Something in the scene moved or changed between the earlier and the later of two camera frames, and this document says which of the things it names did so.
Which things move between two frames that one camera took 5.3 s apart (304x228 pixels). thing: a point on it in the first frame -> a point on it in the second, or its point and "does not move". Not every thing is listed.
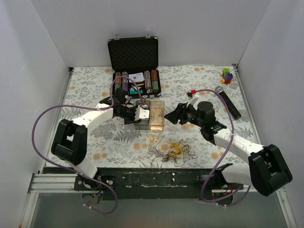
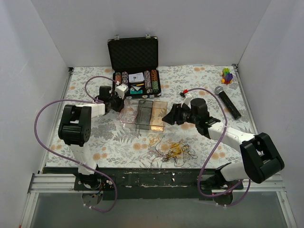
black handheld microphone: [234, 111] does not move
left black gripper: [132, 116] -> [118, 103]
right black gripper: [180, 114] does not move
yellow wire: [176, 149] does not move
